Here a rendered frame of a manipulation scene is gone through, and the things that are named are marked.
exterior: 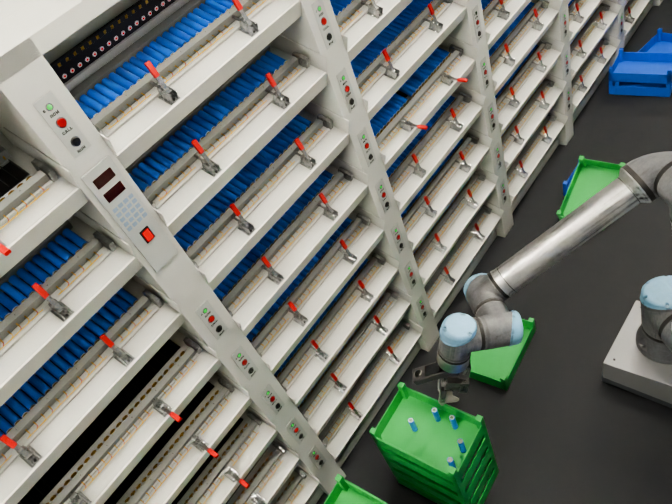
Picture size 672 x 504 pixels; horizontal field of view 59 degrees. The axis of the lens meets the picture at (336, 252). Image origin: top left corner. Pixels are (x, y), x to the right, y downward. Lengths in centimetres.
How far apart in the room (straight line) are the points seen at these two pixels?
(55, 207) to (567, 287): 205
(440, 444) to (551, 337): 77
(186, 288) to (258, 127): 43
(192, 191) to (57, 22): 45
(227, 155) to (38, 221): 47
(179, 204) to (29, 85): 41
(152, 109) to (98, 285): 39
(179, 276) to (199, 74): 46
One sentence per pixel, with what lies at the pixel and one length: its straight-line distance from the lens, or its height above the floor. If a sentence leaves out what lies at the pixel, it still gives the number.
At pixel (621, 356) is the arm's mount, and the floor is 16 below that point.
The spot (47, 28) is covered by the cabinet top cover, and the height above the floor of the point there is 180.
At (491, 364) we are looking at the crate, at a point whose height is 0.
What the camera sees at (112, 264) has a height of 136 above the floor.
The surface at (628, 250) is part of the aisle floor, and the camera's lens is 280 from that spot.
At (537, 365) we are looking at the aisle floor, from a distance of 245.
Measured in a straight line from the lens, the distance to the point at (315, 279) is 188.
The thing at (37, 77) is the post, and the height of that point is 175.
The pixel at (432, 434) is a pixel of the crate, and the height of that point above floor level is 32.
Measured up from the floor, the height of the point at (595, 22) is 37.
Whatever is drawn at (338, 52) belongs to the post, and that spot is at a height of 136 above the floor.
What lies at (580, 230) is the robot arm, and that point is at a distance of 167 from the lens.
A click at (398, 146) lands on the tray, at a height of 95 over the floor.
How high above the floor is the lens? 208
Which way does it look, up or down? 43 degrees down
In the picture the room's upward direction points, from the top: 25 degrees counter-clockwise
